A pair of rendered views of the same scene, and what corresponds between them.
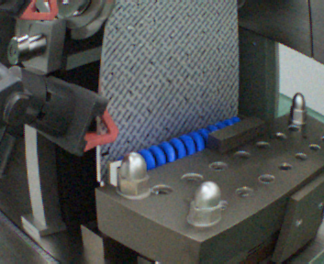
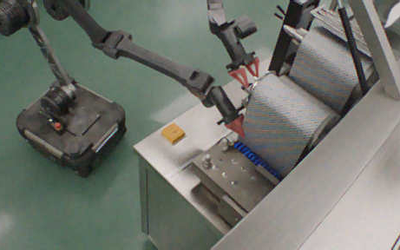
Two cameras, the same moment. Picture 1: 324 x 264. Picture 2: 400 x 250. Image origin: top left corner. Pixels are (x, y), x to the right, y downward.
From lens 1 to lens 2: 1.15 m
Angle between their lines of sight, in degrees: 68
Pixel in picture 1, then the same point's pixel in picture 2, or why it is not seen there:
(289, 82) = not seen: outside the picture
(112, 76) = (246, 122)
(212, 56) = (282, 153)
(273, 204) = (218, 186)
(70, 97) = (226, 112)
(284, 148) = (262, 194)
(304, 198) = (225, 200)
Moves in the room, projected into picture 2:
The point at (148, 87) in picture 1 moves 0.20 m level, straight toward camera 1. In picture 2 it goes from (257, 137) to (199, 134)
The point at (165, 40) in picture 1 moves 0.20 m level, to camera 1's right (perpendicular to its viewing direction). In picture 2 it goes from (265, 131) to (272, 183)
